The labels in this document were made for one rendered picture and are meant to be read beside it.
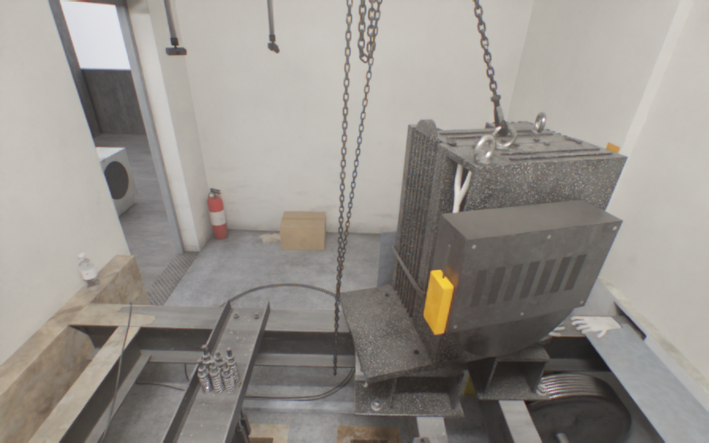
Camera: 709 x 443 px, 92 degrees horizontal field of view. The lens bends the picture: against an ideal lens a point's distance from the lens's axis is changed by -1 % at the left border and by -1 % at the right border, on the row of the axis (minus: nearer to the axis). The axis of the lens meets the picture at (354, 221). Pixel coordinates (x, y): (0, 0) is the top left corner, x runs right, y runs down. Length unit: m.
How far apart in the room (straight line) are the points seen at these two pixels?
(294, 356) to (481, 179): 1.36
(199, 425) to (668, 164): 2.24
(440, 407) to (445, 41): 2.69
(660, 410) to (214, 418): 1.67
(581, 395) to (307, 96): 2.78
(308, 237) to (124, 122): 5.64
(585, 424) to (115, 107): 8.12
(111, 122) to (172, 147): 5.21
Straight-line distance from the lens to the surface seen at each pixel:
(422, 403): 1.50
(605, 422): 2.10
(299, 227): 3.31
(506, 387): 1.64
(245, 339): 1.71
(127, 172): 4.78
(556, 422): 1.96
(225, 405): 1.53
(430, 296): 0.97
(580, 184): 1.17
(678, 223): 2.09
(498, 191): 0.99
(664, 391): 1.98
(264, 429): 2.23
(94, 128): 8.36
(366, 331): 1.38
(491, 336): 1.12
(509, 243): 0.90
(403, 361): 1.30
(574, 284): 1.16
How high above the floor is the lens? 1.89
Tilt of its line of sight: 29 degrees down
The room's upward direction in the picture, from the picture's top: 2 degrees clockwise
